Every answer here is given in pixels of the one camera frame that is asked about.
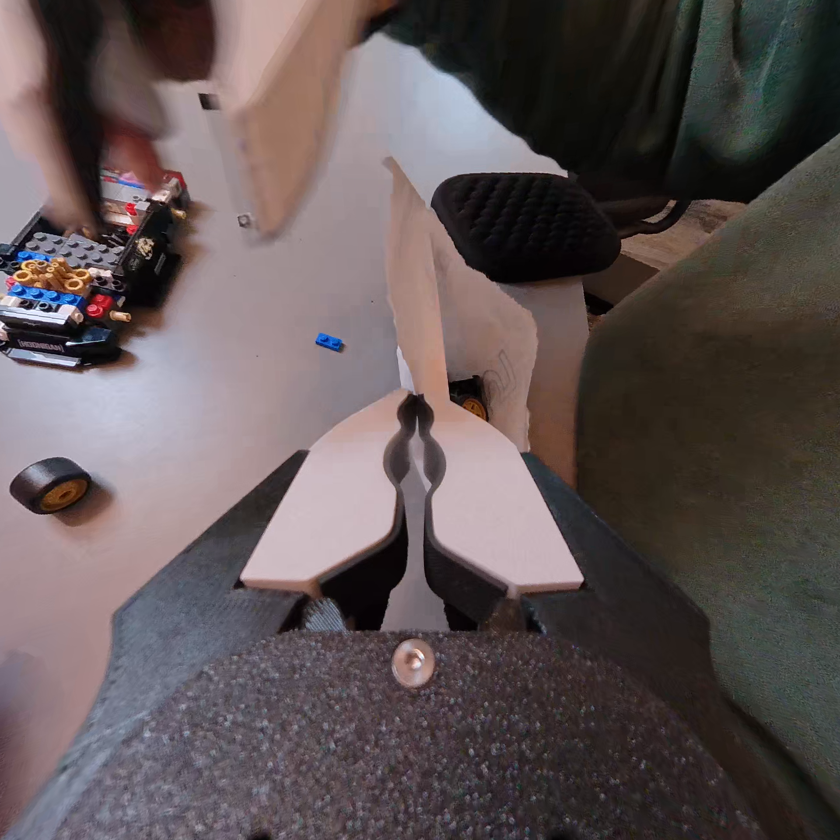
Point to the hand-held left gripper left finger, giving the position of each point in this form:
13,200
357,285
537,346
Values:
328,512

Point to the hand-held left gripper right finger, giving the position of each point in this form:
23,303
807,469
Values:
499,518

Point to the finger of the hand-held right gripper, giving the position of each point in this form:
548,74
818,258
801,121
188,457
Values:
289,118
26,65

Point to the small blue lego piece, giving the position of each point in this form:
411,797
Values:
329,342

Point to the numbered white paper bag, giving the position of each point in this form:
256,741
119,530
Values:
420,275

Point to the black lego car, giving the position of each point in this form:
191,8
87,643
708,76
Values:
85,275

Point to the black lego wheel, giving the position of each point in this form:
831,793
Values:
471,400
49,485

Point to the person's right forearm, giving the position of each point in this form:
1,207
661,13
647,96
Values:
590,79

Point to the black lego piece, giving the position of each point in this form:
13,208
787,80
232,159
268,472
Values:
208,100

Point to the person's right hand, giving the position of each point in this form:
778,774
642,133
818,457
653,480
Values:
134,154

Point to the person's green sweatshirt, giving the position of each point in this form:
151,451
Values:
722,459

